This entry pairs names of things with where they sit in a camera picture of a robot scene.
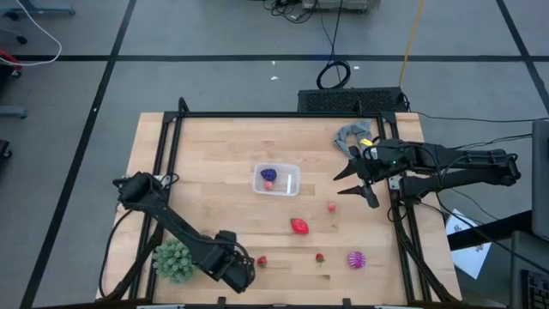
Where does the white paper sheet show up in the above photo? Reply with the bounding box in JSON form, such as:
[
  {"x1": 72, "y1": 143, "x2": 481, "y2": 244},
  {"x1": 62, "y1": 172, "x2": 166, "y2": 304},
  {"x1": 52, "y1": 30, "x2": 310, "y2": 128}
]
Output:
[{"x1": 444, "y1": 208, "x2": 492, "y2": 281}]

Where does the yellow hanging cable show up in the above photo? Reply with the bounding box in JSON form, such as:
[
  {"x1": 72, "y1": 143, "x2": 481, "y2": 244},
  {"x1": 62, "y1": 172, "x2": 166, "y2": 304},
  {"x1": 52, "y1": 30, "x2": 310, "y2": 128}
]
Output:
[{"x1": 397, "y1": 0, "x2": 426, "y2": 88}]

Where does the grey device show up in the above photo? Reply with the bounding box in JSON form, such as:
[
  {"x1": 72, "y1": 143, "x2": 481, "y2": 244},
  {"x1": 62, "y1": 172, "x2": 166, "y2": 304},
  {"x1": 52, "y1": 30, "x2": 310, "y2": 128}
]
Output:
[{"x1": 301, "y1": 0, "x2": 382, "y2": 13}]

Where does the grey chair base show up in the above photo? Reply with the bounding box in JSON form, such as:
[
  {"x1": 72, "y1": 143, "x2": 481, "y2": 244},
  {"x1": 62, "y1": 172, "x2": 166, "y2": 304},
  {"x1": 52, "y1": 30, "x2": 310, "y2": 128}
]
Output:
[{"x1": 0, "y1": 0, "x2": 77, "y2": 21}]

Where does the black vented case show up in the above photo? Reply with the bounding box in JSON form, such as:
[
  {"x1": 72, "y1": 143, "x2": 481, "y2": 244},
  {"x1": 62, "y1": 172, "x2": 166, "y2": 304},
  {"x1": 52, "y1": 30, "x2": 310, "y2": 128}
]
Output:
[{"x1": 297, "y1": 87, "x2": 409, "y2": 114}]

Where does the grey desk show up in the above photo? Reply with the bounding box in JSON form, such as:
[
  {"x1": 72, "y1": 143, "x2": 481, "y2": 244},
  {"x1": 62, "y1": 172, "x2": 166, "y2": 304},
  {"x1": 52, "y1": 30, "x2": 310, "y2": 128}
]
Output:
[{"x1": 509, "y1": 230, "x2": 549, "y2": 309}]

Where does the clear plastic container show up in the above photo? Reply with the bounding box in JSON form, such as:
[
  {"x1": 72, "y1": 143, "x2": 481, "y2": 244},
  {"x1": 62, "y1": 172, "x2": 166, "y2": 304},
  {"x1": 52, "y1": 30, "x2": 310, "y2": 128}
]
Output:
[{"x1": 251, "y1": 162, "x2": 302, "y2": 197}]

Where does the red toy tomato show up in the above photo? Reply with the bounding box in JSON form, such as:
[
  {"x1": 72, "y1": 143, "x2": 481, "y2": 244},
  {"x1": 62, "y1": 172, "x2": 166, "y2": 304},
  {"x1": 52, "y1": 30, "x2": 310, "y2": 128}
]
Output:
[{"x1": 290, "y1": 217, "x2": 311, "y2": 236}]

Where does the white cable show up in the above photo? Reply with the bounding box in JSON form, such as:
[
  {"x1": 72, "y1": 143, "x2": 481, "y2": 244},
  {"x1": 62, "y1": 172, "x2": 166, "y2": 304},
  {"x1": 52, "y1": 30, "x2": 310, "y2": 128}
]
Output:
[{"x1": 0, "y1": 0, "x2": 63, "y2": 68}]

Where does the green spiky toy plant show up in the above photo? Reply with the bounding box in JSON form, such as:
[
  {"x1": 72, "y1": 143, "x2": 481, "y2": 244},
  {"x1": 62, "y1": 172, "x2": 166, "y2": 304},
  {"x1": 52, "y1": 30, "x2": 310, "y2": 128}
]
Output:
[{"x1": 152, "y1": 238, "x2": 199, "y2": 284}]

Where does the black beam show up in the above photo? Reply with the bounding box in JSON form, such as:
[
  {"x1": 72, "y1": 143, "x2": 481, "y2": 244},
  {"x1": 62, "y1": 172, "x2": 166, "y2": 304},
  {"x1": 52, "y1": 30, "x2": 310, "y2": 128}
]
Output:
[{"x1": 448, "y1": 209, "x2": 533, "y2": 252}]

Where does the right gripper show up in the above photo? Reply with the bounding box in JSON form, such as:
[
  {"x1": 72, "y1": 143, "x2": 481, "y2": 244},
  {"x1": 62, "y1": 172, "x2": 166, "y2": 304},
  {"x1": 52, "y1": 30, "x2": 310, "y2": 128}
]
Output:
[{"x1": 333, "y1": 138, "x2": 404, "y2": 210}]

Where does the black cable tangle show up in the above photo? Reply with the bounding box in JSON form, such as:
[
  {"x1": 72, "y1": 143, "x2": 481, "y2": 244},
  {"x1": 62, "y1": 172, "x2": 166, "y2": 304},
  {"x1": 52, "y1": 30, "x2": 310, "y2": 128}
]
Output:
[{"x1": 262, "y1": 0, "x2": 321, "y2": 25}]

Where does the grey crumpled cloth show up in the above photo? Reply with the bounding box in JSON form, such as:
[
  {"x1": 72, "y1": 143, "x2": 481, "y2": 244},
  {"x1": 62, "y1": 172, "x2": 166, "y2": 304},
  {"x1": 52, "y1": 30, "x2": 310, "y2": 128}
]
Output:
[{"x1": 333, "y1": 118, "x2": 375, "y2": 160}]

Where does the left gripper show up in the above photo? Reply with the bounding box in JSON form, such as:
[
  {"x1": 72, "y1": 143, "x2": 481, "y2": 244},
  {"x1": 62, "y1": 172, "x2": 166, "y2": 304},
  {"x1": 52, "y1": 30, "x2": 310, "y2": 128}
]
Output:
[{"x1": 216, "y1": 239, "x2": 257, "y2": 295}]

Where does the magenta spiky ball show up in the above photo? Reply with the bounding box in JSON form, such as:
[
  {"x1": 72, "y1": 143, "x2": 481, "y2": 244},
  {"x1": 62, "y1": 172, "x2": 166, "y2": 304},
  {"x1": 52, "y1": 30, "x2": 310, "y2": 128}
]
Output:
[{"x1": 347, "y1": 251, "x2": 367, "y2": 270}]

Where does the grey bar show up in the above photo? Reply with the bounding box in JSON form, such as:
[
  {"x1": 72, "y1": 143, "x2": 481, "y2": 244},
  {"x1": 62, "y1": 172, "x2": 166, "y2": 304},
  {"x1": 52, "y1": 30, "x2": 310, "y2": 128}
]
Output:
[{"x1": 0, "y1": 105, "x2": 29, "y2": 120}]

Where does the black table frame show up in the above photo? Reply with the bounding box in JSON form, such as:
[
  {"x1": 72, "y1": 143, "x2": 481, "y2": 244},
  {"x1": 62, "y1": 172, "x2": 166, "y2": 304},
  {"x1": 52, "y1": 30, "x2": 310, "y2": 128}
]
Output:
[{"x1": 96, "y1": 96, "x2": 462, "y2": 306}]

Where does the red object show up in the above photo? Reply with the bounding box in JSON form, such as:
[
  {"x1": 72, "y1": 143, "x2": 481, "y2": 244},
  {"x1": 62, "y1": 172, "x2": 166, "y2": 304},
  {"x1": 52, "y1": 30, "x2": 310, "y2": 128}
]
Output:
[{"x1": 0, "y1": 48, "x2": 23, "y2": 72}]

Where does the coiled black cable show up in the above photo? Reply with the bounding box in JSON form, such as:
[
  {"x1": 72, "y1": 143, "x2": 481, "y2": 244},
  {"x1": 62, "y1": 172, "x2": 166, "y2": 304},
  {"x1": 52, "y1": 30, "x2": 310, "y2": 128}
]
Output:
[{"x1": 316, "y1": 0, "x2": 353, "y2": 91}]

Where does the black keyboard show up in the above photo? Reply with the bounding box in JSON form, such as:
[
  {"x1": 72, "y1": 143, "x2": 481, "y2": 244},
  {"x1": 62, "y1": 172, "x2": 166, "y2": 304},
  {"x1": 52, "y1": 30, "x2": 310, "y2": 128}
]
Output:
[{"x1": 520, "y1": 269, "x2": 549, "y2": 309}]

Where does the thin black cable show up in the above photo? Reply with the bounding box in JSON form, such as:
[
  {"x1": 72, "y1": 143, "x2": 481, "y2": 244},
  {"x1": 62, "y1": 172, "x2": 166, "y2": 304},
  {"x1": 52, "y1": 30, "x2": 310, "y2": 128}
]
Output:
[
  {"x1": 413, "y1": 110, "x2": 549, "y2": 124},
  {"x1": 428, "y1": 133, "x2": 533, "y2": 151}
]

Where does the black base cable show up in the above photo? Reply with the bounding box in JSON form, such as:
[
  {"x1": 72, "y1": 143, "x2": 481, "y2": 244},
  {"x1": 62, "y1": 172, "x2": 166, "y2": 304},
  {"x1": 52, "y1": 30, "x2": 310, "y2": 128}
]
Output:
[{"x1": 98, "y1": 208, "x2": 136, "y2": 300}]

